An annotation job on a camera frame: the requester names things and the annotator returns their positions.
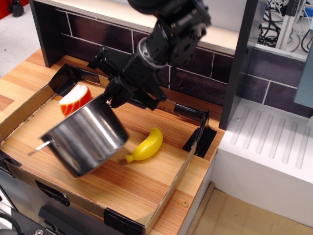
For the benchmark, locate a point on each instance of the stainless steel pot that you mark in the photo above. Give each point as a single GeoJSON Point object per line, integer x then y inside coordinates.
{"type": "Point", "coordinates": [87, 138]}

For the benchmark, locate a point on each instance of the black caster wheel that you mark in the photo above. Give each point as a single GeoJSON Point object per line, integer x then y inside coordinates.
{"type": "Point", "coordinates": [15, 8]}

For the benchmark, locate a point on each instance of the cardboard fence with black tape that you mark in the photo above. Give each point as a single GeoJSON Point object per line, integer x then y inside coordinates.
{"type": "Point", "coordinates": [155, 196]}

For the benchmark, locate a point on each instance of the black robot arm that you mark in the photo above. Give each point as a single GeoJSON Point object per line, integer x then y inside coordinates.
{"type": "Point", "coordinates": [180, 26]}

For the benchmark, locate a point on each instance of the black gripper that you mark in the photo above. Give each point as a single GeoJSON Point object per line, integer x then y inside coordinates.
{"type": "Point", "coordinates": [130, 79]}

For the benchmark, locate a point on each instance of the white dish drying rack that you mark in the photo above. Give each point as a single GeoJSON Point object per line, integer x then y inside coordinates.
{"type": "Point", "coordinates": [265, 158]}

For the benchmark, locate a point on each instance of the yellow toy banana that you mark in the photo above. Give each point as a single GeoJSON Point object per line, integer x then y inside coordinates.
{"type": "Point", "coordinates": [147, 148]}

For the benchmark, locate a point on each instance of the salmon sushi toy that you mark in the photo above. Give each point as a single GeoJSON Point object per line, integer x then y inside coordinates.
{"type": "Point", "coordinates": [75, 99]}

